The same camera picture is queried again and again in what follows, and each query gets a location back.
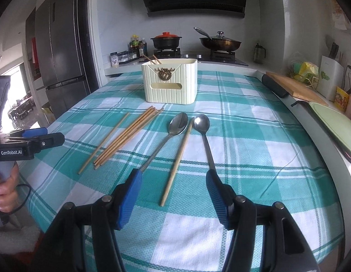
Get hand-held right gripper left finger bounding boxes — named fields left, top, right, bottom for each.
left=41, top=169, right=143, bottom=272

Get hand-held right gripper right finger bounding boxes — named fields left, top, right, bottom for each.
left=205, top=170, right=320, bottom=272

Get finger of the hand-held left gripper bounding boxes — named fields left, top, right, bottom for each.
left=28, top=132, right=65, bottom=155
left=4, top=127, right=48, bottom=141

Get steel spoon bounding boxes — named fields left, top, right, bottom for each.
left=134, top=112, right=189, bottom=175
left=194, top=114, right=218, bottom=173

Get cream ribbed utensil holder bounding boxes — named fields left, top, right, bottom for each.
left=141, top=58, right=199, bottom=103

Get person's left hand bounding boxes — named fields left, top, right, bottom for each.
left=0, top=170, right=20, bottom=214

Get yellow bag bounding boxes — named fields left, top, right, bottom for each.
left=41, top=106, right=55, bottom=125

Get teal checked tablecloth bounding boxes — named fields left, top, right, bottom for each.
left=15, top=71, right=344, bottom=272

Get loose dark thread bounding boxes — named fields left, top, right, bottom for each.
left=260, top=147, right=301, bottom=199

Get red hanging paper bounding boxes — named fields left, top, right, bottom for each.
left=30, top=37, right=41, bottom=81

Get white fleece cloth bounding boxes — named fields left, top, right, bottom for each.
left=0, top=227, right=43, bottom=251

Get dark grey refrigerator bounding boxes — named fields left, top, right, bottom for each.
left=35, top=0, right=92, bottom=119

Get black oblong case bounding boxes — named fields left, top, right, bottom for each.
left=261, top=74, right=289, bottom=99

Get wooden cutting board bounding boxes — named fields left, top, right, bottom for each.
left=266, top=72, right=329, bottom=107

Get pale green cutting board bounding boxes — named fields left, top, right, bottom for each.
left=291, top=99, right=351, bottom=165

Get black gas cooktop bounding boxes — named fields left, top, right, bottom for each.
left=149, top=48, right=248, bottom=66

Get dark metal wok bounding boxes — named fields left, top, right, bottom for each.
left=194, top=27, right=242, bottom=53

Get black clay pot red lid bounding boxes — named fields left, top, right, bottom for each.
left=150, top=32, right=183, bottom=50

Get yellow green plastic bags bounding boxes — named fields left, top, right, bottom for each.
left=289, top=61, right=319, bottom=81

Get yellow snack packet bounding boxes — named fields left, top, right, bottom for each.
left=334, top=86, right=350, bottom=111

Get glass wok lid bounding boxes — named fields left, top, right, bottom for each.
left=205, top=31, right=235, bottom=42

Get white knife block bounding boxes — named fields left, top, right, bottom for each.
left=317, top=54, right=344, bottom=101

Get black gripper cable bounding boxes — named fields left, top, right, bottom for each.
left=0, top=184, right=30, bottom=227

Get gold wire rack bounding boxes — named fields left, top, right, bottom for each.
left=290, top=74, right=320, bottom=88

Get glass kettle black frame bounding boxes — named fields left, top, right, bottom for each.
left=253, top=43, right=267, bottom=64

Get paper notes on wall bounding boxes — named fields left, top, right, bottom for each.
left=330, top=4, right=349, bottom=30

